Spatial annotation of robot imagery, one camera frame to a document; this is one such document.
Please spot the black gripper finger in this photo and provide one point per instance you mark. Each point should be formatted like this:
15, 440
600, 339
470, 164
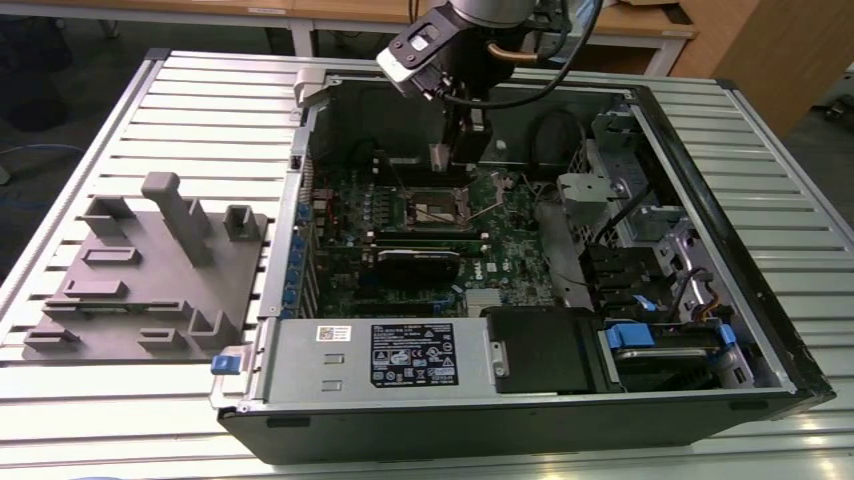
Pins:
475, 150

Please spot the silver CPU plate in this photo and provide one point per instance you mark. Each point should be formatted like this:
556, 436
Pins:
442, 157

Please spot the CPU socket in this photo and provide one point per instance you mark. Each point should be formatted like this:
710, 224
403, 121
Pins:
436, 212

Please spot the black expansion slot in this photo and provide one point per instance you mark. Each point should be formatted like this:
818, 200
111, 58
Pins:
394, 310

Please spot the green RAM stick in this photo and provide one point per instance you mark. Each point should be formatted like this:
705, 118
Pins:
434, 245

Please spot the green motherboard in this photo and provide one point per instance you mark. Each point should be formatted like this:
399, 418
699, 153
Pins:
520, 260

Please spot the black graphics card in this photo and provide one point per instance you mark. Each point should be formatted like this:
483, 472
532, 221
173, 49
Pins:
414, 270

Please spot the silver chipset heatsink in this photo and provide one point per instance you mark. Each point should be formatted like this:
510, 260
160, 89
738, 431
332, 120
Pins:
483, 302

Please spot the wooden cabinet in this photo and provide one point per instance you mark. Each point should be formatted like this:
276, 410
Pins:
767, 50

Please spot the blue disk carrier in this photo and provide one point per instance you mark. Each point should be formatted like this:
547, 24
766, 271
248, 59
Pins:
630, 335

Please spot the silver power supply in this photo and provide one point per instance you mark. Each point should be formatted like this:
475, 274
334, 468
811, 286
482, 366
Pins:
320, 365

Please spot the silver hard disk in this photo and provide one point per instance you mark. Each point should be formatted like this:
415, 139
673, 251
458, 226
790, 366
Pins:
661, 370

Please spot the grey parts rack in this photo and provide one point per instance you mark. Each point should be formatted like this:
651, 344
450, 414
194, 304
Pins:
153, 280

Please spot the black wheeled base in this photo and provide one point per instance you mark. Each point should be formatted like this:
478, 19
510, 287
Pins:
842, 107

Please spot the black PC case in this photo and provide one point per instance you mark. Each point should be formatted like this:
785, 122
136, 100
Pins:
467, 430

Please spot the blue case latch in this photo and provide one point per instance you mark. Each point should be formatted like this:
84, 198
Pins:
224, 365

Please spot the black office chair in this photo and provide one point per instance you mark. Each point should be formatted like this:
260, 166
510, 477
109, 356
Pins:
36, 60

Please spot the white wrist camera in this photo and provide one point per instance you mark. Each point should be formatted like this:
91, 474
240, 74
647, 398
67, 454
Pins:
414, 55

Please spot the grey drive bay bracket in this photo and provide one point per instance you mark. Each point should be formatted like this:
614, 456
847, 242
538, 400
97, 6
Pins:
587, 192

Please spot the wooden desk white frame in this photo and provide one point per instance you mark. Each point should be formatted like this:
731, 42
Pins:
167, 4
641, 27

